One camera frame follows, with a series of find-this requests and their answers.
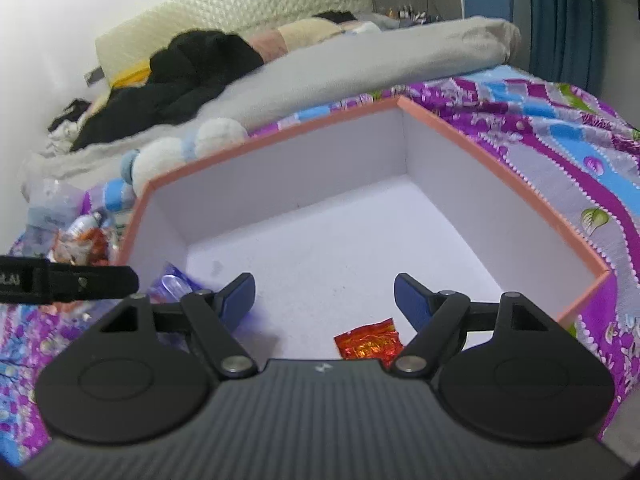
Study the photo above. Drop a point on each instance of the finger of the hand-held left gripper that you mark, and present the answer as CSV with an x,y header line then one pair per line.
x,y
100,282

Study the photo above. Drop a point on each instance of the wall socket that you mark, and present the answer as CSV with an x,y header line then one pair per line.
x,y
93,77

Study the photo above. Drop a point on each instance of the black garment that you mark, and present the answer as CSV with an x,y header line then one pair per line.
x,y
190,75

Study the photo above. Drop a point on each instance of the purple floral bed sheet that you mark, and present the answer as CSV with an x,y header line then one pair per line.
x,y
550,125

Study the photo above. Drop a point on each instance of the blue curtain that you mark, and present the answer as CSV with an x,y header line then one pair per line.
x,y
565,25

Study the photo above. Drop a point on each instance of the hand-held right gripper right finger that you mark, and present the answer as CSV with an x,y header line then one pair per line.
x,y
411,300

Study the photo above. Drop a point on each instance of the red foil snack packet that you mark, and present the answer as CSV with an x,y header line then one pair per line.
x,y
367,342

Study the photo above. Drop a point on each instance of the cream quilted headboard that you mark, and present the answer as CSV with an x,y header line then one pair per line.
x,y
250,5

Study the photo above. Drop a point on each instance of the grey blanket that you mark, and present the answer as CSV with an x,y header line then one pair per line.
x,y
350,65

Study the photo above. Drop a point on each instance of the yellow cloth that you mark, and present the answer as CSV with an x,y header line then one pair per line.
x,y
132,75

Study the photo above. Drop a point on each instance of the beige pillow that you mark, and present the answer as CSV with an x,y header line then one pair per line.
x,y
310,30

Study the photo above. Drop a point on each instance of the white and blue plush toy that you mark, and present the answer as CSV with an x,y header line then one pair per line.
x,y
160,157

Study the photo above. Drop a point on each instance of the black and white cloth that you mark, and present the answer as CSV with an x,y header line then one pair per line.
x,y
62,135

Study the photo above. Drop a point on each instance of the purple clear snack packet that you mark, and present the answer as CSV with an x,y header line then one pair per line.
x,y
172,285

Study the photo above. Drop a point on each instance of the pink pillow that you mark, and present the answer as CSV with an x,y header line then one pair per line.
x,y
267,42

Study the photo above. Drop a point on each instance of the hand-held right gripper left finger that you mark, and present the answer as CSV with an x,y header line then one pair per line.
x,y
239,301

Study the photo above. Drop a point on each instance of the pink cardboard box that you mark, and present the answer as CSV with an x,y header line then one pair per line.
x,y
325,240

